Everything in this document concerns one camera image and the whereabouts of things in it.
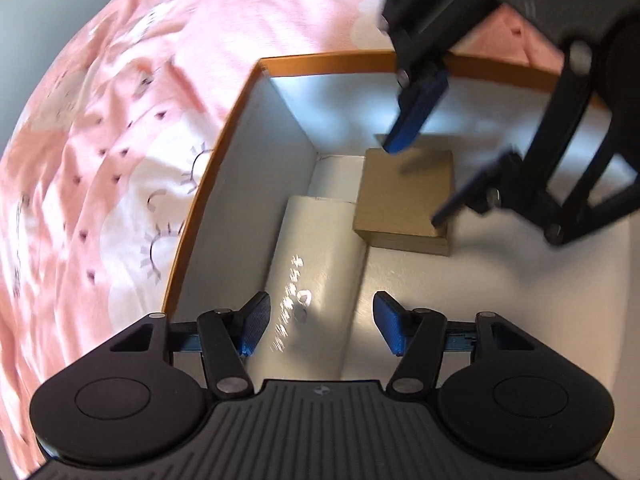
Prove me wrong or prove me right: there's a small brown cardboard box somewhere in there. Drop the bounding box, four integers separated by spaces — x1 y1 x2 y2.
352 148 454 256

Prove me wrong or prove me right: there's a long white box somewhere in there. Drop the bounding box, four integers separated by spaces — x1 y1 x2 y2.
247 196 367 384

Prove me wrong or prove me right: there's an orange cardboard box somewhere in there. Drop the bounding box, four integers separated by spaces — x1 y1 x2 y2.
160 49 640 441

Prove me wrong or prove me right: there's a pink patterned duvet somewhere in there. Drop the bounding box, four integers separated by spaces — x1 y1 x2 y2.
0 0 566 480

